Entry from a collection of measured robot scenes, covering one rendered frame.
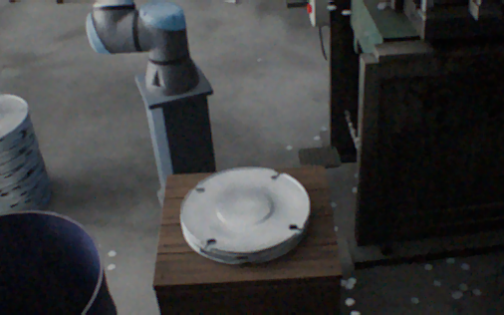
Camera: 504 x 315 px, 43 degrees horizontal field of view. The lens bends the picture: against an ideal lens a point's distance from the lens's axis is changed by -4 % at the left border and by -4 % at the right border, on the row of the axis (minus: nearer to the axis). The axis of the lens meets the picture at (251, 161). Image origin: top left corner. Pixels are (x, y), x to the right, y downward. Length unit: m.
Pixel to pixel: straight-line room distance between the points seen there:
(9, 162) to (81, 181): 0.33
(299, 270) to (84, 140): 1.34
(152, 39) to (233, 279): 0.69
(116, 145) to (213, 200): 0.99
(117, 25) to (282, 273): 0.80
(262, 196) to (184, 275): 0.26
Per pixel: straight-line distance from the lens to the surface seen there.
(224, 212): 1.50
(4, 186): 2.16
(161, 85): 1.83
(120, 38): 1.79
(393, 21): 1.72
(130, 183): 2.28
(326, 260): 1.44
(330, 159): 2.02
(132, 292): 1.91
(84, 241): 1.44
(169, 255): 1.48
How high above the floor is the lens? 1.38
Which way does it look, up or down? 37 degrees down
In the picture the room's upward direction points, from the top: 5 degrees counter-clockwise
